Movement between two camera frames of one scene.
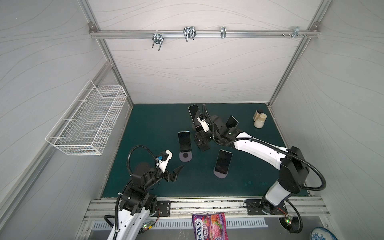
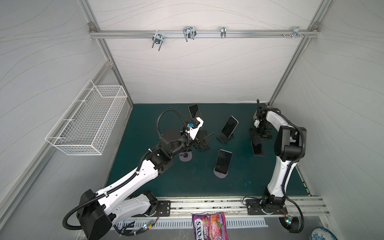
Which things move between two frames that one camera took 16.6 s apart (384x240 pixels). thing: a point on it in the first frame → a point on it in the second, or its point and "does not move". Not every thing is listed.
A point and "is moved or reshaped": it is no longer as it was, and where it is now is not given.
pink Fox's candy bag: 210,226 does not move
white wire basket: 83,128 does not move
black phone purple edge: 231,122 is moved or reshaped
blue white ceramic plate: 321,233 does not move
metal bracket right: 296,33 does not move
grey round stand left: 185,156 does not move
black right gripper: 200,137 → 260,130
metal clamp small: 223,32 does not move
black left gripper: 172,177 → 202,143
